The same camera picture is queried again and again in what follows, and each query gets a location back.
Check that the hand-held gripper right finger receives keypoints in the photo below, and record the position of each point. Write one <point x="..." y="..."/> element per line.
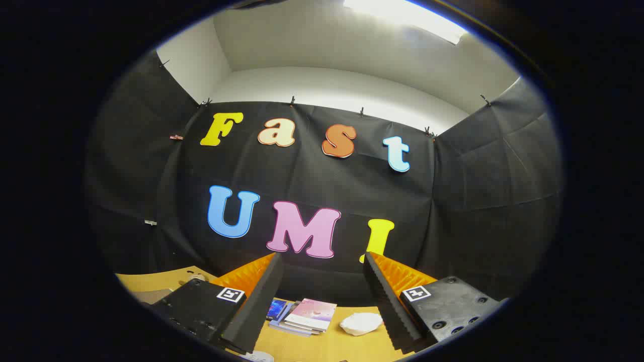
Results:
<point x="387" y="306"/>

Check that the blue cover book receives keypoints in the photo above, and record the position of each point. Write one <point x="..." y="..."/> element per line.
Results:
<point x="276" y="307"/>

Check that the pink cover book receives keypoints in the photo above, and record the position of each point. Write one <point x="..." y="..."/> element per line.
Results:
<point x="312" y="314"/>

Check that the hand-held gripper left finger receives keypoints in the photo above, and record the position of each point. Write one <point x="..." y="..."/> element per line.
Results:
<point x="261" y="301"/>

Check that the pale blue book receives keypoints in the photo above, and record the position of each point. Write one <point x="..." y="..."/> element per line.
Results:
<point x="292" y="329"/>

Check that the black backdrop cloth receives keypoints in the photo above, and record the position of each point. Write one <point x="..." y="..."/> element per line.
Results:
<point x="302" y="171"/>

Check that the row of black clips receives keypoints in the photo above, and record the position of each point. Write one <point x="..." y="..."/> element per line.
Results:
<point x="292" y="100"/>

